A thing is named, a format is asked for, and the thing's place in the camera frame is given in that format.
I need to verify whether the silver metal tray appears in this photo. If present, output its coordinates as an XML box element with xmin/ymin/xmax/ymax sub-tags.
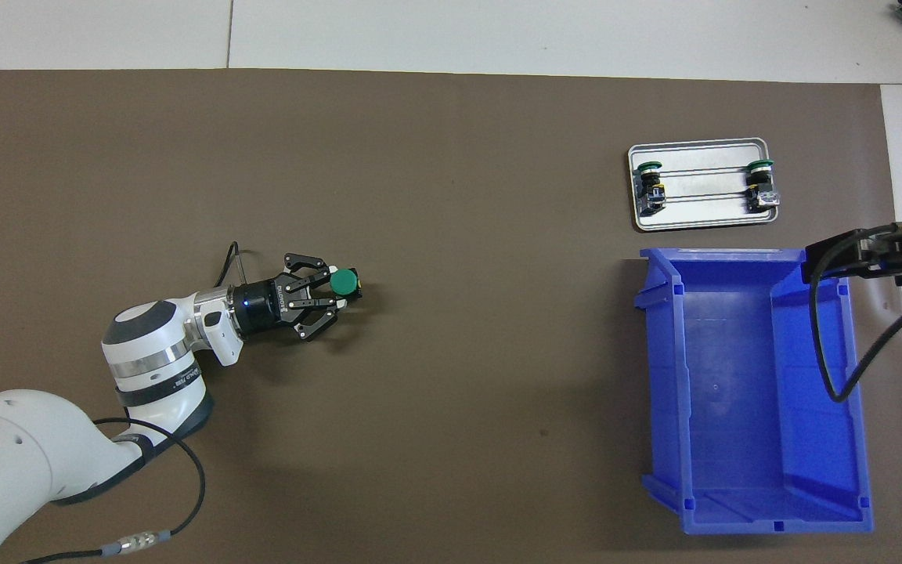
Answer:
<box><xmin>627</xmin><ymin>138</ymin><xmax>781</xmax><ymax>232</ymax></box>

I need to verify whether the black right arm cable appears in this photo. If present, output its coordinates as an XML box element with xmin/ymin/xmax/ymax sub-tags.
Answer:
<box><xmin>809</xmin><ymin>222</ymin><xmax>902</xmax><ymax>403</ymax></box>

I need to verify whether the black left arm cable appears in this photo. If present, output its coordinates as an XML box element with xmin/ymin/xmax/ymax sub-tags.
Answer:
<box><xmin>20</xmin><ymin>241</ymin><xmax>252</xmax><ymax>564</ymax></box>

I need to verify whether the blue plastic storage bin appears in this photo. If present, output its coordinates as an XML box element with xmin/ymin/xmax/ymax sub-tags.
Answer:
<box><xmin>633</xmin><ymin>247</ymin><xmax>875</xmax><ymax>536</ymax></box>

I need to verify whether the brown table mat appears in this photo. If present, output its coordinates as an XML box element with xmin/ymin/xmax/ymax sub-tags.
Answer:
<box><xmin>0</xmin><ymin>69</ymin><xmax>902</xmax><ymax>564</ymax></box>

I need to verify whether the green push button switch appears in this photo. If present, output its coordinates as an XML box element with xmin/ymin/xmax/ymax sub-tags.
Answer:
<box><xmin>633</xmin><ymin>160</ymin><xmax>669</xmax><ymax>216</ymax></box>
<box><xmin>330</xmin><ymin>266</ymin><xmax>363</xmax><ymax>302</ymax></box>
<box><xmin>742</xmin><ymin>158</ymin><xmax>782</xmax><ymax>214</ymax></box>

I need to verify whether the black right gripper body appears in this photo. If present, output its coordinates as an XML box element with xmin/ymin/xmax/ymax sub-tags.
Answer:
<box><xmin>232</xmin><ymin>273</ymin><xmax>312</xmax><ymax>339</ymax></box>

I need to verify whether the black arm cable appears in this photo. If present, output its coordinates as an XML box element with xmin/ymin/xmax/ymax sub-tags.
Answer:
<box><xmin>809</xmin><ymin>222</ymin><xmax>902</xmax><ymax>403</ymax></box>
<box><xmin>20</xmin><ymin>241</ymin><xmax>252</xmax><ymax>564</ymax></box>

